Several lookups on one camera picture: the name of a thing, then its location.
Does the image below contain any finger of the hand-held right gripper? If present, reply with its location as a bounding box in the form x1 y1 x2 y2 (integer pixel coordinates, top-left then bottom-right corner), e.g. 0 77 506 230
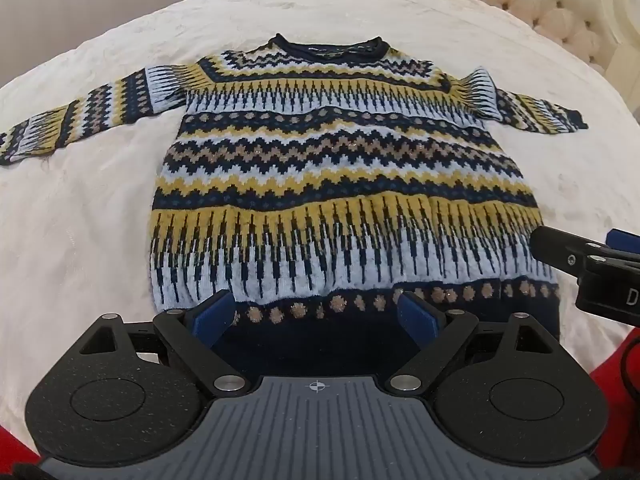
530 226 603 282
605 228 640 257

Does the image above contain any navy yellow patterned knit sweater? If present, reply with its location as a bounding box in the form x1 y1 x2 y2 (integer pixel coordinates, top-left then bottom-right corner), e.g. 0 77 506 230
0 34 590 378

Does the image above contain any cream tufted headboard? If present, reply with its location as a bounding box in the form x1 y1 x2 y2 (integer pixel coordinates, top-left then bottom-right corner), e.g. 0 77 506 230
360 0 640 126

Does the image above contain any white bedspread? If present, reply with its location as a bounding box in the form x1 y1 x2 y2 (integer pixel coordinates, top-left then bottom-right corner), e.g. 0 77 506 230
0 0 640 461

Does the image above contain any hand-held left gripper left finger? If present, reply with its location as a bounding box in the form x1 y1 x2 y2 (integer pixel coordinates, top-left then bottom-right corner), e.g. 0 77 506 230
88 290 252 395

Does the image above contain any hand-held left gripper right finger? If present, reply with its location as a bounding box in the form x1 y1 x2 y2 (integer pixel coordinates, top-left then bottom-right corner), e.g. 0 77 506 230
389 290 547 394

